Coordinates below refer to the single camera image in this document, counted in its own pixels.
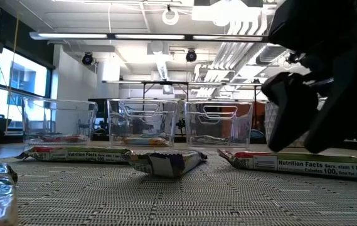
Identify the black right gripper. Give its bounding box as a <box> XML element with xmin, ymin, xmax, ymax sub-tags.
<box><xmin>261</xmin><ymin>0</ymin><xmax>357</xmax><ymax>155</ymax></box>

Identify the red green granola bar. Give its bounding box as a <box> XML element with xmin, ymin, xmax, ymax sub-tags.
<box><xmin>14</xmin><ymin>146</ymin><xmax>132</xmax><ymax>164</ymax></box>
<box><xmin>38</xmin><ymin>134</ymin><xmax>87</xmax><ymax>143</ymax></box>
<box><xmin>217</xmin><ymin>148</ymin><xmax>357</xmax><ymax>181</ymax></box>

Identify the green tan granola bar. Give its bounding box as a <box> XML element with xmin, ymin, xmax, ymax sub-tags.
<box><xmin>192</xmin><ymin>134</ymin><xmax>231</xmax><ymax>146</ymax></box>

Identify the purple green granola bar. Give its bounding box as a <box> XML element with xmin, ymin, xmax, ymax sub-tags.
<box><xmin>127</xmin><ymin>149</ymin><xmax>208</xmax><ymax>179</ymax></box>

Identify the clear plastic bin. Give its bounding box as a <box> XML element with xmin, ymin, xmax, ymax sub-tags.
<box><xmin>184</xmin><ymin>100</ymin><xmax>254</xmax><ymax>149</ymax></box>
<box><xmin>21</xmin><ymin>96</ymin><xmax>99</xmax><ymax>147</ymax></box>
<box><xmin>107</xmin><ymin>99</ymin><xmax>179</xmax><ymax>148</ymax></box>

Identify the bright ceiling light panel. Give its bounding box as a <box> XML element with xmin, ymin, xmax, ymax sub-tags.
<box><xmin>192</xmin><ymin>3</ymin><xmax>264</xmax><ymax>23</ymax></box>

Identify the grey woven placemat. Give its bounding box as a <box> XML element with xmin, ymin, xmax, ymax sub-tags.
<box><xmin>0</xmin><ymin>153</ymin><xmax>357</xmax><ymax>226</ymax></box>

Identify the long ceiling light bar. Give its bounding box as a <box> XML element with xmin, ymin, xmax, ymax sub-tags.
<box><xmin>29</xmin><ymin>31</ymin><xmax>269</xmax><ymax>43</ymax></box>

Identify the large window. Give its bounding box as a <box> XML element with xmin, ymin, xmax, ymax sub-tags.
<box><xmin>0</xmin><ymin>46</ymin><xmax>52</xmax><ymax>131</ymax></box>

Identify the grey corrugated duct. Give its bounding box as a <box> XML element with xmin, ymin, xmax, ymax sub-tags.
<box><xmin>253</xmin><ymin>43</ymin><xmax>292</xmax><ymax>67</ymax></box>

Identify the white ceiling duct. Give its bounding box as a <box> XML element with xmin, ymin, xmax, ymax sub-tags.
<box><xmin>148</xmin><ymin>40</ymin><xmax>170</xmax><ymax>81</ymax></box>

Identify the white ring lamp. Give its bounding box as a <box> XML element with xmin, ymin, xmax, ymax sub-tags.
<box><xmin>161</xmin><ymin>8</ymin><xmax>180</xmax><ymax>26</ymax></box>

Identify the yellow cable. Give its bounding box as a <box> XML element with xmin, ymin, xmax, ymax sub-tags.
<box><xmin>0</xmin><ymin>0</ymin><xmax>21</xmax><ymax>132</ymax></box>

